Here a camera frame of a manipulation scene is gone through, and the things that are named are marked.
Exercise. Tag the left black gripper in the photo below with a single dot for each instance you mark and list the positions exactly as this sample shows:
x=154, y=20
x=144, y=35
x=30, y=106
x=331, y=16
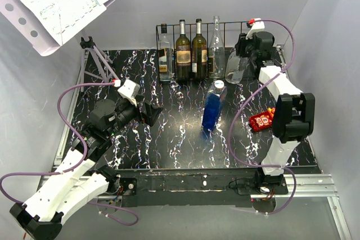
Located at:
x=152, y=112

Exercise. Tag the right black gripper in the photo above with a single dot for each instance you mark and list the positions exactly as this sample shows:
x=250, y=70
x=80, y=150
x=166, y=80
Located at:
x=240, y=45

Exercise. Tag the clear round bottle cork stopper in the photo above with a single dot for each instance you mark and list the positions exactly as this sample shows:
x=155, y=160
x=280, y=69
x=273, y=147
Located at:
x=235, y=68

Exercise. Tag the tall clear bottle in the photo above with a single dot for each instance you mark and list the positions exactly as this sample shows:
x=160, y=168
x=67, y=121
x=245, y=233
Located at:
x=216, y=53

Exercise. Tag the blue square glass bottle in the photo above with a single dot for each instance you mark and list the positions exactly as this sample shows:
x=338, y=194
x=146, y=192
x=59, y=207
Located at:
x=213, y=104

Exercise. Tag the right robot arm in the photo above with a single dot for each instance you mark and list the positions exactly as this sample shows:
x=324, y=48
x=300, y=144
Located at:
x=293, y=116

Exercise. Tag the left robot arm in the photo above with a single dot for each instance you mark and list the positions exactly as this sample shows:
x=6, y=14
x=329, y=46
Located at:
x=75, y=183

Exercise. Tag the dark green wine bottle right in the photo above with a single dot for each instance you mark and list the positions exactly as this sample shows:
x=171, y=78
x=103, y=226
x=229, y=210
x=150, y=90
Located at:
x=199, y=53

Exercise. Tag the dark green wine bottle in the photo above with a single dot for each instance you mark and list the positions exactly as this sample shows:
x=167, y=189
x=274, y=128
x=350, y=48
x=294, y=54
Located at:
x=183, y=54
x=199, y=53

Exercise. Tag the clear square bottle orange label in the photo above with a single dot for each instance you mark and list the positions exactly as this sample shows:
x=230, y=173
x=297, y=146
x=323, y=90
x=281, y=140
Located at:
x=164, y=55

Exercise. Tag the dark green wine bottle left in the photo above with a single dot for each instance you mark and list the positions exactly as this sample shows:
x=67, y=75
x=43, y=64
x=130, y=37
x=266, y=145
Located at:
x=183, y=54

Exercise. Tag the lilac music stand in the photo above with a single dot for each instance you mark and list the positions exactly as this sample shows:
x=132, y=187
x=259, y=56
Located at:
x=31, y=28

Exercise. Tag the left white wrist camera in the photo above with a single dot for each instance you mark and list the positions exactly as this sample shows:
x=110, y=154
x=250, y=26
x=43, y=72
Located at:
x=127, y=90

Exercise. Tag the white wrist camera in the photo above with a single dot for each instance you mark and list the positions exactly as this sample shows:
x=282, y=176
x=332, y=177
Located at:
x=255, y=25
x=127, y=90

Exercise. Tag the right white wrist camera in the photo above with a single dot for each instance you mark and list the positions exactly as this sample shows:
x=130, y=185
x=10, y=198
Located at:
x=255, y=25

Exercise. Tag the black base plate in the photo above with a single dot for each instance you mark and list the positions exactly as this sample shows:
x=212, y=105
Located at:
x=191, y=187

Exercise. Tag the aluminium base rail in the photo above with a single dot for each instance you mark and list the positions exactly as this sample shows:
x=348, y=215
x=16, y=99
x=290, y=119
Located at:
x=178, y=141

